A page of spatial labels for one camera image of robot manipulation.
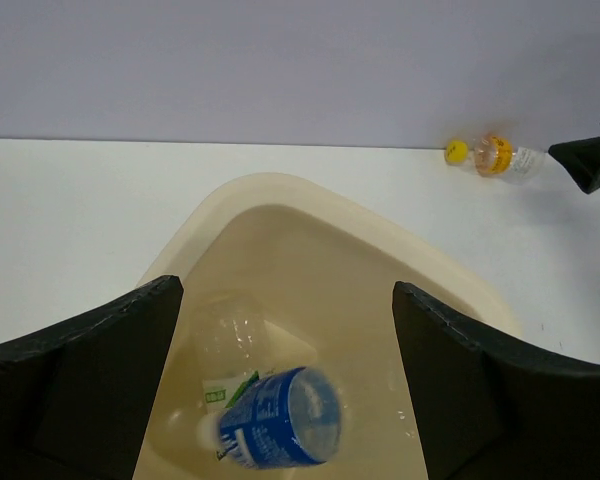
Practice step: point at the blue label plastic bottle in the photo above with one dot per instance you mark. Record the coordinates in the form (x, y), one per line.
(286, 420)

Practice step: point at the cream plastic bin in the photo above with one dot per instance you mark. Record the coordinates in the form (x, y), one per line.
(323, 268)

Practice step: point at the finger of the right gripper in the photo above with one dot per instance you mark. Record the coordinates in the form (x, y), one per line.
(581, 160)

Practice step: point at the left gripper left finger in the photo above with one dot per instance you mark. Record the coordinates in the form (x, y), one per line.
(76, 397)

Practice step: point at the green label plastic bottle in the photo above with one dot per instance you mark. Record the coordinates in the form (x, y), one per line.
(232, 345)

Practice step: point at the yellow label plastic bottle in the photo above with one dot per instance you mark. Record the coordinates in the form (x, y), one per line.
(494, 156)

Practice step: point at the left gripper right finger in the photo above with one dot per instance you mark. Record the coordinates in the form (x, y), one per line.
(490, 406)

